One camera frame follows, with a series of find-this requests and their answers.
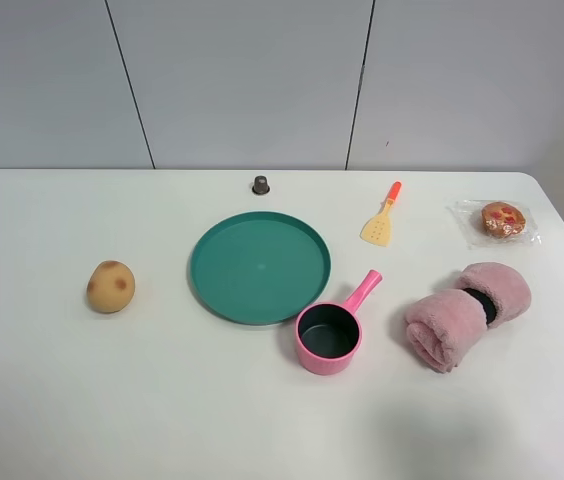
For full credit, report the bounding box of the green round plate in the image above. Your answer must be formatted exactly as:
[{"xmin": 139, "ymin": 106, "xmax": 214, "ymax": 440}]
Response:
[{"xmin": 188, "ymin": 211, "xmax": 331, "ymax": 326}]

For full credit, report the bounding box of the yellow toy spatula orange handle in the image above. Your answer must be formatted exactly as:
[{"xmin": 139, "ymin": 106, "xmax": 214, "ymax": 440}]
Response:
[{"xmin": 360, "ymin": 181, "xmax": 402, "ymax": 247}]

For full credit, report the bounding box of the wrapped pastry in plastic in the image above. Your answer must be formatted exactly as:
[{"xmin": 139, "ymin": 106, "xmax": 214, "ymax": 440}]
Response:
[{"xmin": 448, "ymin": 200, "xmax": 541, "ymax": 248}]

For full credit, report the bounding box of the pink toy saucepan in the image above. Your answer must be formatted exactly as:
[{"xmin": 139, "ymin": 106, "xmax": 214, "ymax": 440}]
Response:
[{"xmin": 294, "ymin": 270, "xmax": 383, "ymax": 376}]

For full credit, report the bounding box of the toy potato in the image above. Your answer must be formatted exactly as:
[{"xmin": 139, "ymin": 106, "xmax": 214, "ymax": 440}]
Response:
[{"xmin": 86, "ymin": 260, "xmax": 135, "ymax": 314}]

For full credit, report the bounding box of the small grey metal cap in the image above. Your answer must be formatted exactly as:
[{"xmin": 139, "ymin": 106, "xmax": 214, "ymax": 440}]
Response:
[{"xmin": 252, "ymin": 175, "xmax": 270, "ymax": 195}]

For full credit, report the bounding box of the pink towel black band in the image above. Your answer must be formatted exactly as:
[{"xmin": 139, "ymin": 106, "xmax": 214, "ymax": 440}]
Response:
[{"xmin": 405, "ymin": 262, "xmax": 532, "ymax": 373}]

